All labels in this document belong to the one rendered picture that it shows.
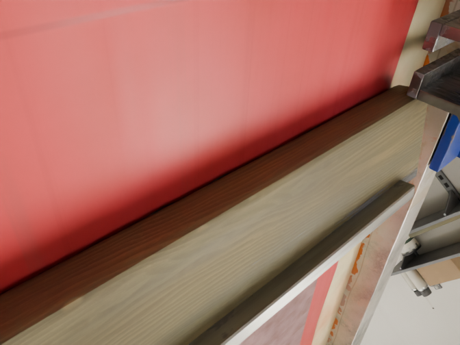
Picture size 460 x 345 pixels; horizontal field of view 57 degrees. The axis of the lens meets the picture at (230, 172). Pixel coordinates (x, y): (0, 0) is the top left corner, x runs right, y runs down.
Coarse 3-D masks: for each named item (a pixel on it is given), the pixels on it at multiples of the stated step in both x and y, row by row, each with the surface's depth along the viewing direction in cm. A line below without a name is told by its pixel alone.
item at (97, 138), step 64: (0, 0) 12; (64, 0) 13; (128, 0) 15; (0, 64) 13; (64, 64) 14; (128, 64) 16; (0, 128) 14; (64, 128) 15; (128, 128) 17; (0, 192) 15; (64, 192) 17; (128, 192) 19; (0, 256) 16; (64, 256) 18
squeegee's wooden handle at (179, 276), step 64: (320, 128) 27; (384, 128) 28; (256, 192) 22; (320, 192) 25; (128, 256) 18; (192, 256) 20; (256, 256) 23; (0, 320) 15; (64, 320) 16; (128, 320) 18; (192, 320) 21
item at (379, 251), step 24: (456, 0) 32; (456, 48) 33; (432, 120) 37; (432, 144) 38; (408, 216) 44; (384, 240) 47; (360, 264) 51; (384, 264) 48; (360, 288) 53; (384, 288) 54; (360, 312) 55; (336, 336) 61; (360, 336) 60
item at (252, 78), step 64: (192, 0) 16; (256, 0) 19; (320, 0) 22; (384, 0) 26; (192, 64) 18; (256, 64) 21; (320, 64) 25; (384, 64) 31; (192, 128) 20; (256, 128) 24; (192, 192) 22
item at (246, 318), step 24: (384, 192) 32; (408, 192) 32; (360, 216) 29; (384, 216) 30; (336, 240) 27; (360, 240) 28; (312, 264) 26; (264, 288) 24; (288, 288) 24; (240, 312) 23; (264, 312) 23; (216, 336) 22; (240, 336) 22
